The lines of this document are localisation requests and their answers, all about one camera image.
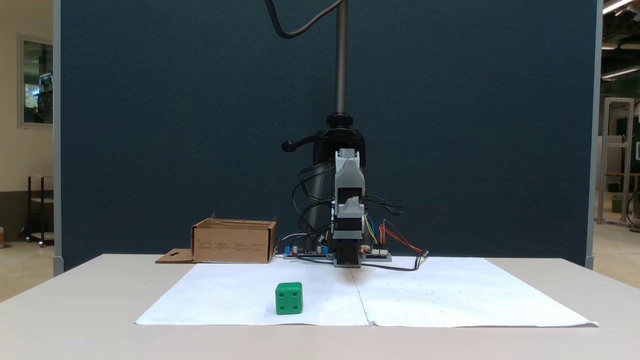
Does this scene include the metal frame rack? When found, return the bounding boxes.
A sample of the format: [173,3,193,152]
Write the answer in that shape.
[596,97,636,227]

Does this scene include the brown cardboard box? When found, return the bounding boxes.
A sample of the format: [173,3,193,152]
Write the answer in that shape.
[155,213,279,265]

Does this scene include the black hanging camera cable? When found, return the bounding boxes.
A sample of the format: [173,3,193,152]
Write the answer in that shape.
[264,0,347,40]

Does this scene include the circuit board with red LED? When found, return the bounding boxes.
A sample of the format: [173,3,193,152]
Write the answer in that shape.
[361,245,393,262]

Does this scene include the black shelf cart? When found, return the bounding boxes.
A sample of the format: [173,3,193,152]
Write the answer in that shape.
[20,174,55,248]

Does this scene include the blue circuit board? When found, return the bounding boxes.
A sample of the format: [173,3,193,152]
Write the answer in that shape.
[283,244,331,260]

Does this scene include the green dice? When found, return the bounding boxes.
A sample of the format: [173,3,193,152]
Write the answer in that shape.
[275,282,304,315]

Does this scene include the black shoulder wire bundle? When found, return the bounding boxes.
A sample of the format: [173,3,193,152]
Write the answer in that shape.
[298,200,335,252]

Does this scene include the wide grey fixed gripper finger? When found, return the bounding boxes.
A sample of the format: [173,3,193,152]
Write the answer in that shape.
[340,197,365,219]

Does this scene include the black forearm wire bundle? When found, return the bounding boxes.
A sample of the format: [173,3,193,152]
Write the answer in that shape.
[292,164,336,236]

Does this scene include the black gripper wire loop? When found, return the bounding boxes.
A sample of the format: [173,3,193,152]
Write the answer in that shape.
[360,196,405,217]

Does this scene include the yellow jumper wire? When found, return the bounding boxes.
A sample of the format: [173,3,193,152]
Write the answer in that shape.
[364,215,379,246]

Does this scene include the long black power cable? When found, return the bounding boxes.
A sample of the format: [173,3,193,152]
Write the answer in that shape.
[360,249,430,272]

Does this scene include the orange jumper wires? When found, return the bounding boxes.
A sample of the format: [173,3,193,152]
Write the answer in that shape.
[378,219,426,254]

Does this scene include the black camera stand with pole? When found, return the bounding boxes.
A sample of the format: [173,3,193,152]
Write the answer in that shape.
[281,0,369,251]

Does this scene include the framed wall window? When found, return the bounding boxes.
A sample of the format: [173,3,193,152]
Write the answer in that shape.
[17,34,55,130]

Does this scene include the dark blue partition panel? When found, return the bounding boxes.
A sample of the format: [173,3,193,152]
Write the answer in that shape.
[53,0,602,277]

